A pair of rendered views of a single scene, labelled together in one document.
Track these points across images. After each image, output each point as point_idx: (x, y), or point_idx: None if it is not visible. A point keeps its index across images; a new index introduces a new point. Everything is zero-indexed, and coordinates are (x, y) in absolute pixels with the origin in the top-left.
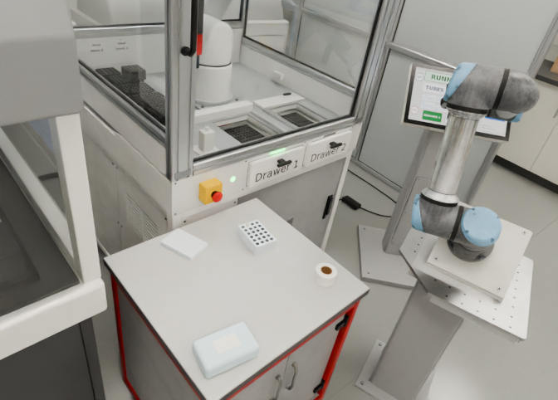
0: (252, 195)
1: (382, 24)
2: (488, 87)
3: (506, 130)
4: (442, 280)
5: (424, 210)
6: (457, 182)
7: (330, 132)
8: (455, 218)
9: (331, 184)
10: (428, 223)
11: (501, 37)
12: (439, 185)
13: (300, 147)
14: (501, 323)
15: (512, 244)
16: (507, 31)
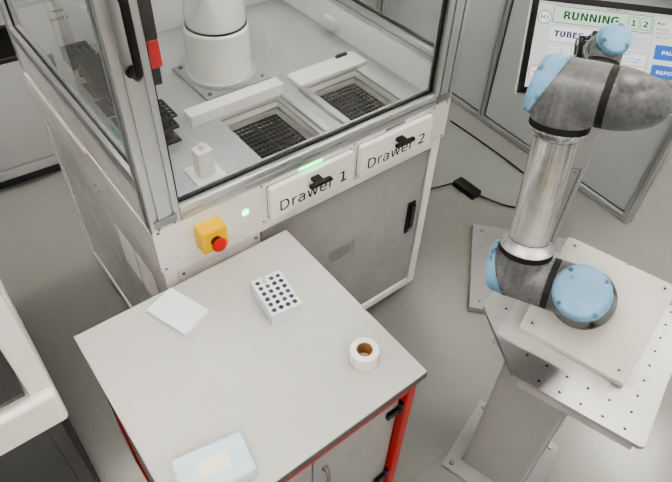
0: (282, 224)
1: None
2: (583, 100)
3: None
4: (537, 355)
5: (502, 268)
6: (549, 230)
7: (396, 122)
8: (544, 281)
9: (412, 187)
10: (507, 286)
11: None
12: (521, 234)
13: (346, 153)
14: (613, 422)
15: (645, 305)
16: None
